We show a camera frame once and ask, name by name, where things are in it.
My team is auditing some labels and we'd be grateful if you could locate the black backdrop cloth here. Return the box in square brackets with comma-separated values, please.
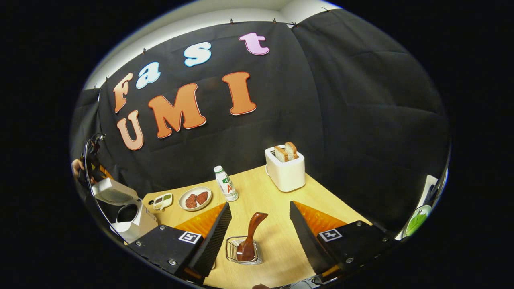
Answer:
[70, 9, 449, 233]

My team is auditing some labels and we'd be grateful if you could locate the white rice cooker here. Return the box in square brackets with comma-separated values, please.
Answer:
[92, 178, 159, 244]

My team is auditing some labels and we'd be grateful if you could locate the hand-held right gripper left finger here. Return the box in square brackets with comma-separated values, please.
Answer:
[126, 202, 233, 283]

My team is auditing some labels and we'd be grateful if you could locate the metal wire chopstick holder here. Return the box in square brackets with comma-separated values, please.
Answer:
[225, 236, 264, 265]

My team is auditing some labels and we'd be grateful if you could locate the white round plate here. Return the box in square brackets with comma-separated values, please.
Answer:
[179, 187, 212, 212]

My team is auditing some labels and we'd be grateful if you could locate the white divided condiment dish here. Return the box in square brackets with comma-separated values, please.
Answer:
[153, 193, 174, 211]

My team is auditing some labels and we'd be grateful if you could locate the white bottle green cap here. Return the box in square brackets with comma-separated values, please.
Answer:
[214, 165, 239, 202]

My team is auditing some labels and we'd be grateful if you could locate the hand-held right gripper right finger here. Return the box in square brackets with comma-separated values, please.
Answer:
[289, 201, 398, 283]

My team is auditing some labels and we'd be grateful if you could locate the brown wooden spoon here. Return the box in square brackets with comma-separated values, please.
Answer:
[236, 212, 269, 262]

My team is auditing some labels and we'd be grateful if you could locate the white toaster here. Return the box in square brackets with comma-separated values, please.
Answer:
[265, 145, 306, 193]

